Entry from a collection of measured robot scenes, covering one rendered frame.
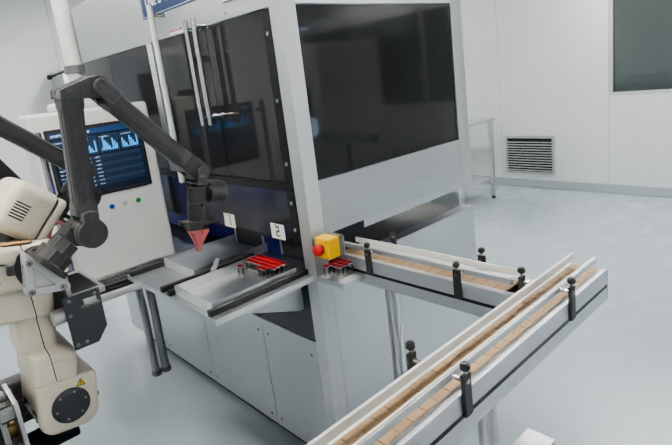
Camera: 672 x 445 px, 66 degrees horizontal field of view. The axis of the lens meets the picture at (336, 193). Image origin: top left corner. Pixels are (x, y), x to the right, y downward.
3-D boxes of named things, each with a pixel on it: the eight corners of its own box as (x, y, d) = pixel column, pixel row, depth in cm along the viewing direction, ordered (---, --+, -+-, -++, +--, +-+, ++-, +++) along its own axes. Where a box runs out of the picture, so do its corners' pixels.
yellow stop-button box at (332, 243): (331, 250, 184) (328, 231, 183) (345, 254, 179) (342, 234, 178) (315, 257, 179) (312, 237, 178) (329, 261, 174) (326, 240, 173)
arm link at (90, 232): (42, 76, 132) (55, 75, 125) (96, 75, 142) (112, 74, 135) (66, 244, 141) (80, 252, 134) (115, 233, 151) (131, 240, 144)
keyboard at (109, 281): (168, 261, 245) (167, 256, 244) (181, 267, 234) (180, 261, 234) (79, 291, 220) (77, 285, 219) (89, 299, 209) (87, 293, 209)
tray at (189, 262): (234, 241, 237) (233, 234, 236) (268, 250, 218) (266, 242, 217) (164, 265, 215) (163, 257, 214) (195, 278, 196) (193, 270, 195)
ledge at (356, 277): (346, 269, 192) (345, 264, 192) (372, 276, 183) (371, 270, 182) (318, 282, 183) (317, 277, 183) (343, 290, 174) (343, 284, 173)
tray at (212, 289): (255, 263, 204) (254, 255, 204) (297, 276, 185) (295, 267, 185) (175, 295, 182) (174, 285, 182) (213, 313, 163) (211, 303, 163)
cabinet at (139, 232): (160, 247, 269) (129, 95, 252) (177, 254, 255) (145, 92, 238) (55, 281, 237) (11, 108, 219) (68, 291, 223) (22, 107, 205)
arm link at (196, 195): (182, 184, 162) (192, 185, 158) (202, 182, 167) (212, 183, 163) (183, 206, 163) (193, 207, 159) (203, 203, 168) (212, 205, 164)
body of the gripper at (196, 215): (217, 225, 165) (216, 202, 164) (187, 229, 158) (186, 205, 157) (207, 222, 169) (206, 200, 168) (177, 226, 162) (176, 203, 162)
